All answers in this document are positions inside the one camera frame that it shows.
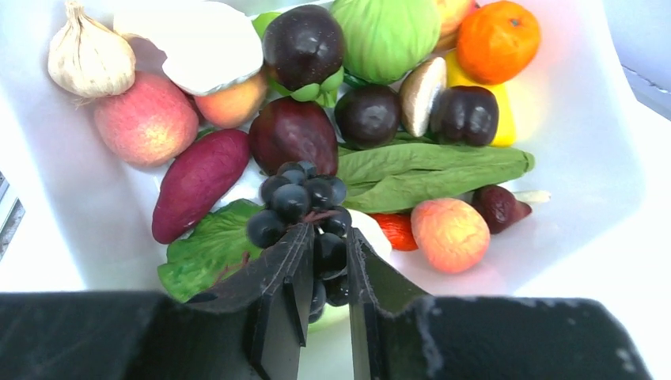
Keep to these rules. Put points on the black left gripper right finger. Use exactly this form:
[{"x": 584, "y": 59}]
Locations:
[{"x": 399, "y": 331}]

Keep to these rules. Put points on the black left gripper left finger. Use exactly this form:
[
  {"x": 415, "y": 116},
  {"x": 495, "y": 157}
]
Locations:
[{"x": 251, "y": 325}]

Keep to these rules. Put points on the dark grape bunch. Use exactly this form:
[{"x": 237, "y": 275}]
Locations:
[{"x": 298, "y": 194}]

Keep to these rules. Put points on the green lettuce leaf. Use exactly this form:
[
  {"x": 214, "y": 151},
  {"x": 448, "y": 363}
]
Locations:
[{"x": 215, "y": 249}]

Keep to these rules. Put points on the red chili pepper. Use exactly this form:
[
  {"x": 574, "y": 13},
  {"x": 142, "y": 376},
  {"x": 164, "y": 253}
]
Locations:
[{"x": 397, "y": 229}]

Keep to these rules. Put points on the peach fruit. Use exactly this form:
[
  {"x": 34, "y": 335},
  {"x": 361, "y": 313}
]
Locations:
[{"x": 452, "y": 235}]

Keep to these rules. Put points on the green cucumber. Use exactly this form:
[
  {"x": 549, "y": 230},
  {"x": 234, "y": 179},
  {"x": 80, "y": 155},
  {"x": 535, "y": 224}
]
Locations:
[{"x": 398, "y": 177}]

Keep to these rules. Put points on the purple sweet potato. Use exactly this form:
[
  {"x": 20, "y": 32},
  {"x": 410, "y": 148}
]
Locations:
[{"x": 196, "y": 180}]

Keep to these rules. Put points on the dark red radish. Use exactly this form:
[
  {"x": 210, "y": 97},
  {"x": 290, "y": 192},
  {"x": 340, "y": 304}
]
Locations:
[{"x": 499, "y": 207}]

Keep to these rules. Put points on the dark purple plum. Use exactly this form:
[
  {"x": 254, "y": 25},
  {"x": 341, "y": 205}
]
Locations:
[{"x": 368, "y": 117}]

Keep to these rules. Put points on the pink apple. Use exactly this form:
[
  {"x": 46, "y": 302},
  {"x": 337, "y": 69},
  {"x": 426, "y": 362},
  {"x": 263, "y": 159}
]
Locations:
[{"x": 149, "y": 124}]

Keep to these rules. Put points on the dark bell pepper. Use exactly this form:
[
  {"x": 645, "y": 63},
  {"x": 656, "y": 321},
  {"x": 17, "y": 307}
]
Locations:
[{"x": 465, "y": 114}]

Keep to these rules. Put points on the white mushroom slice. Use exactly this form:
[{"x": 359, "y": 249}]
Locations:
[{"x": 418, "y": 93}]

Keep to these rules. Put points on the yellow lemon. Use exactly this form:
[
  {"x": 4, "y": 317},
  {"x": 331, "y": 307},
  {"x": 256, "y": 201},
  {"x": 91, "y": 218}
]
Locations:
[{"x": 506, "y": 134}]

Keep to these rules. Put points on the white eggshell piece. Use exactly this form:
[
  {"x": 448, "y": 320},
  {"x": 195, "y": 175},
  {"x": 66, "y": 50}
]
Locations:
[{"x": 209, "y": 45}]

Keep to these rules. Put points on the dark purple mangosteen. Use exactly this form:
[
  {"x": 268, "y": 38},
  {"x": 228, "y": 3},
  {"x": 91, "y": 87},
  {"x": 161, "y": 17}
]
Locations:
[{"x": 302, "y": 46}]

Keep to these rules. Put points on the green cabbage ball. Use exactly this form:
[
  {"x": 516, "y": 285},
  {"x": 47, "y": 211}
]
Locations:
[{"x": 384, "y": 39}]

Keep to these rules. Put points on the orange tangerine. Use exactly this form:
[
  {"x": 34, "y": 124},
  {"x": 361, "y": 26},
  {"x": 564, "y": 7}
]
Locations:
[{"x": 497, "y": 42}]

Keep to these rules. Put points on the white garlic bulb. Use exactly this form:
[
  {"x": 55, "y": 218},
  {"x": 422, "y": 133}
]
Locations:
[{"x": 88, "y": 59}]

